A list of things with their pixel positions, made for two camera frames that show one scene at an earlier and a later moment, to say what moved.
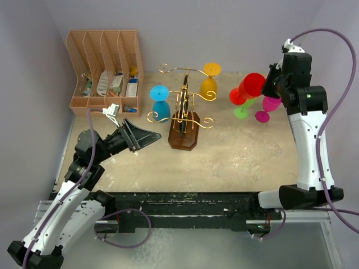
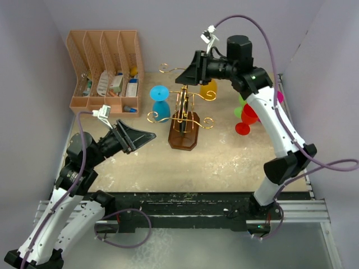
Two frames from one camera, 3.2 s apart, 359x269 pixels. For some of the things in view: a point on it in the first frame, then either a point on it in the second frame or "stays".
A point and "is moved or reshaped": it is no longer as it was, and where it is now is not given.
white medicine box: x=116 y=83 stays
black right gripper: x=267 y=91 → x=198 y=72
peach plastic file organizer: x=105 y=64 stays
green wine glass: x=242 y=112 stays
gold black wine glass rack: x=185 y=125 stays
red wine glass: x=251 y=86 is moved or reshaped
